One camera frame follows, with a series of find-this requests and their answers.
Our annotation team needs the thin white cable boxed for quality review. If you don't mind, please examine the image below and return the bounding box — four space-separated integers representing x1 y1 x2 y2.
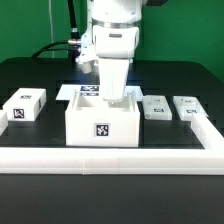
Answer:
48 0 55 59

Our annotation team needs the white cabinet top block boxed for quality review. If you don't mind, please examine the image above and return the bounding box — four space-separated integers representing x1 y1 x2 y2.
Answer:
3 88 46 121

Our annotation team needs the white cabinet door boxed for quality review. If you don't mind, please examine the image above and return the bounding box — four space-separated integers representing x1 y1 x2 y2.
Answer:
142 95 172 120
173 96 207 121

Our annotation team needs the black thick cable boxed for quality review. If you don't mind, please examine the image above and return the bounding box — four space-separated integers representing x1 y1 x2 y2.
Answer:
31 0 83 59

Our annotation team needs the white fiducial marker sheet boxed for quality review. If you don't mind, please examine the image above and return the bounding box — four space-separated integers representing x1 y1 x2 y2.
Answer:
56 84 143 102

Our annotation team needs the white cabinet body box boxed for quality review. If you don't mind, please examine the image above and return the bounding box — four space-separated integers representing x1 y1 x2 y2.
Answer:
65 92 140 147

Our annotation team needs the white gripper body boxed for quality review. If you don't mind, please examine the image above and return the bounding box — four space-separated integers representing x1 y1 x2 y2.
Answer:
93 25 139 102

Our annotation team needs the white U-shaped boundary frame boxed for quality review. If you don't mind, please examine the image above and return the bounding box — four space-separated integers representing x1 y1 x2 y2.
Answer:
0 114 224 175

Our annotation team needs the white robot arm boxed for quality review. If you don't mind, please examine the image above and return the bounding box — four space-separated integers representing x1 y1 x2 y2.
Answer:
78 0 168 103

